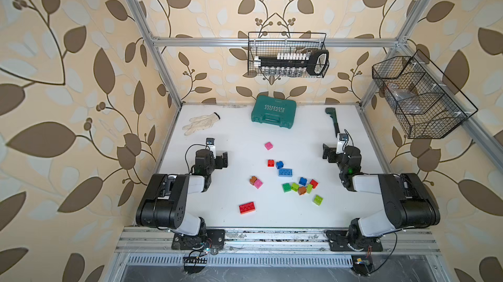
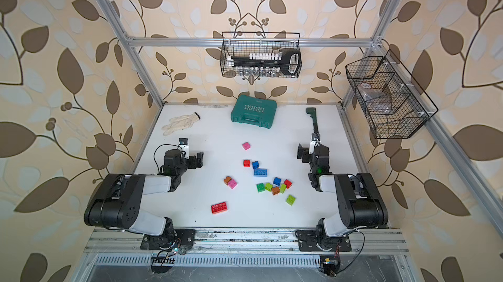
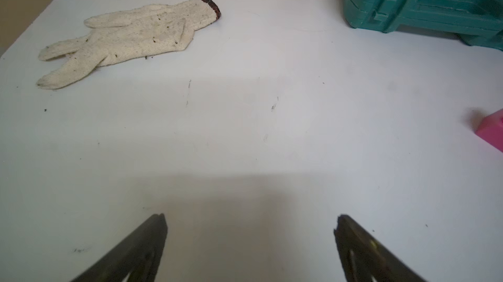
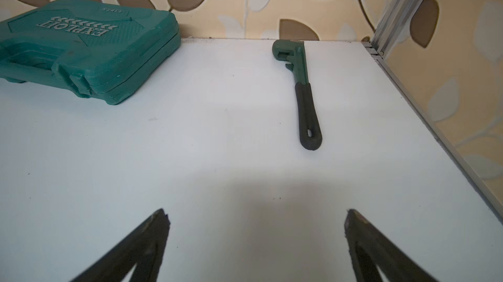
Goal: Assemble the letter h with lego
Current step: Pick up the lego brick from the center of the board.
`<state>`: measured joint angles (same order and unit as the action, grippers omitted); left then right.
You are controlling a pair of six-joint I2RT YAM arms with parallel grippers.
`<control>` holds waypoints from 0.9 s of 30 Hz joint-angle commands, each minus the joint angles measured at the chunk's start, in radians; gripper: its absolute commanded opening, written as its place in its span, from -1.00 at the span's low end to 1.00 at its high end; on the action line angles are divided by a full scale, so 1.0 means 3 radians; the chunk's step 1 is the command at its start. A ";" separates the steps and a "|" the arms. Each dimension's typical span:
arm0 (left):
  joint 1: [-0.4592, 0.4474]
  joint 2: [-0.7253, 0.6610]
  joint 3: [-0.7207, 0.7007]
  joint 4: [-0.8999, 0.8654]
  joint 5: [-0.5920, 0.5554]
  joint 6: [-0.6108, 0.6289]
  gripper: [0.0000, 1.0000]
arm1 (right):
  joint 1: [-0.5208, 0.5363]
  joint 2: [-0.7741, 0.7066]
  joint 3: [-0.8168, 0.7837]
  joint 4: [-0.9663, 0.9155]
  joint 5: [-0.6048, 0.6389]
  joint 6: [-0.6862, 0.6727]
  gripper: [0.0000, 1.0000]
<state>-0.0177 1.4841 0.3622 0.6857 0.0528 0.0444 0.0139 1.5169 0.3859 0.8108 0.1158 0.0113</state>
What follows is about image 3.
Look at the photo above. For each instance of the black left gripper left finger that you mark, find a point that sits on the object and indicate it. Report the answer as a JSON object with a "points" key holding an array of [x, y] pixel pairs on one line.
{"points": [[136, 258]]}

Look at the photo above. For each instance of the green plastic tool case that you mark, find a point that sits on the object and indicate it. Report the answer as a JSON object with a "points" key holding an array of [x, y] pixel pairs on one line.
{"points": [[475, 22]]}

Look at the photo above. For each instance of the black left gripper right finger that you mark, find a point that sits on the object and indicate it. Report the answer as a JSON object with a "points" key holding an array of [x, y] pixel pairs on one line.
{"points": [[363, 258]]}

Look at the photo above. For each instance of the pink lego brick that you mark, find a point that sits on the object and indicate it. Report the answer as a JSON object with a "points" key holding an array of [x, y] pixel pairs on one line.
{"points": [[490, 130]]}

